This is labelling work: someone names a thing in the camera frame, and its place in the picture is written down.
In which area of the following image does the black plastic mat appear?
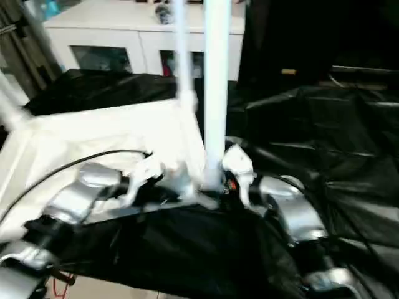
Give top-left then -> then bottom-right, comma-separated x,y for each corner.
0,67 -> 399,299

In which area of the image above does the grey brown curtain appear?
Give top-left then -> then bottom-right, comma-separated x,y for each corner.
0,0 -> 60,95

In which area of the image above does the white sideboard cabinet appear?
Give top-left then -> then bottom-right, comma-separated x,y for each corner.
42,0 -> 246,79

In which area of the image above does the white plastic table leg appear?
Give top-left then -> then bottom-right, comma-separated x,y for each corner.
172,0 -> 200,110
0,67 -> 32,132
201,0 -> 234,193

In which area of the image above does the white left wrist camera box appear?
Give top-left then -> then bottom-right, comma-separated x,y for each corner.
123,151 -> 166,209

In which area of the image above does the red floor cable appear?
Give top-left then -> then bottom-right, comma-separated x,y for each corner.
52,273 -> 76,297

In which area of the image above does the grey flat bar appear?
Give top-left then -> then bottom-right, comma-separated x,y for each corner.
331,65 -> 399,75

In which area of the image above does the clear bag of dark items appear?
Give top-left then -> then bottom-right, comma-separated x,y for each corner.
154,2 -> 175,25

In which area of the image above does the white plastic table top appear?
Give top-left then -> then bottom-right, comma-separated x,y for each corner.
0,97 -> 219,244

